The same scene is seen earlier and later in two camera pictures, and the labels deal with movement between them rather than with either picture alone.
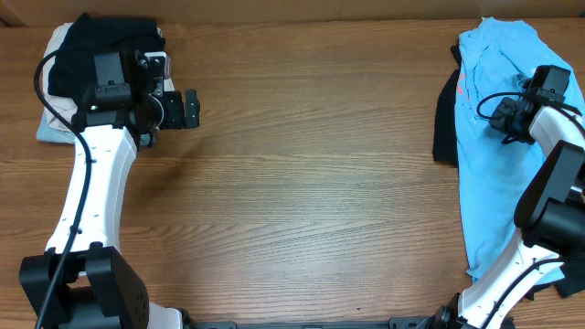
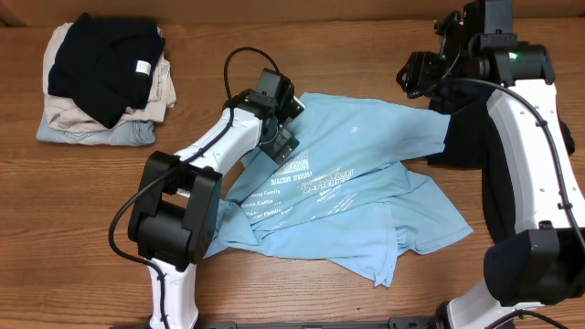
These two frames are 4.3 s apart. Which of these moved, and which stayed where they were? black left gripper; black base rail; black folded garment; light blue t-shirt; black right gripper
Moved: light blue t-shirt; black right gripper; black left gripper
Stayed: black base rail; black folded garment
